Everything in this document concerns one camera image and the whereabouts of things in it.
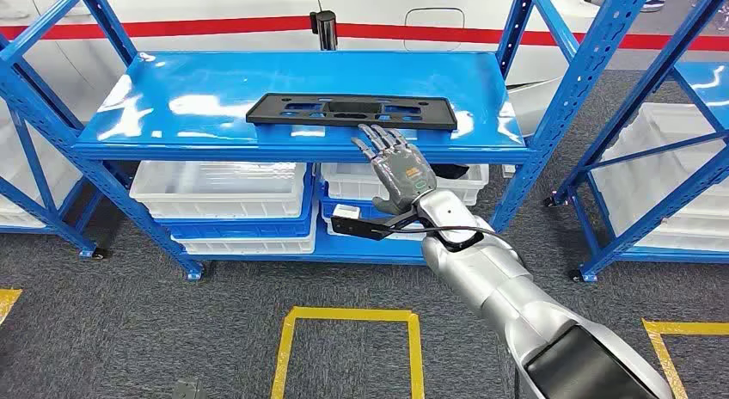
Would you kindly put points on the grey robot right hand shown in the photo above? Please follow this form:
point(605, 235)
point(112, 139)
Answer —
point(405, 171)

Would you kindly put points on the black plastic frame part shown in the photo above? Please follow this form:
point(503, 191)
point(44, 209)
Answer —
point(267, 114)

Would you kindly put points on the grey robot base part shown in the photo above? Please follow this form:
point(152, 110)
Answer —
point(191, 389)

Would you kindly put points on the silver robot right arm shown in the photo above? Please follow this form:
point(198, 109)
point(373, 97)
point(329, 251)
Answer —
point(495, 282)

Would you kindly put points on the black part in bin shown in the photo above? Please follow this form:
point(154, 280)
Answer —
point(453, 171)

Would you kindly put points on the blue metal shelf rack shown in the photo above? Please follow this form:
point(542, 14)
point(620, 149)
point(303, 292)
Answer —
point(57, 226)
point(660, 211)
point(228, 77)

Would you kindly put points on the metal floor socket plate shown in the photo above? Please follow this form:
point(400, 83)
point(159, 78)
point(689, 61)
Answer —
point(508, 171)

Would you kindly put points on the white car red stripe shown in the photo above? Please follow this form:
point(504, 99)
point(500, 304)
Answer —
point(228, 3)

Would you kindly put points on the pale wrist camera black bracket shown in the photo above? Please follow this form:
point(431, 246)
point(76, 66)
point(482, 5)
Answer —
point(346, 211)

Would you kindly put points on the black stanchion post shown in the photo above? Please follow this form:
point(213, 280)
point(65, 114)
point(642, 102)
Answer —
point(326, 32)

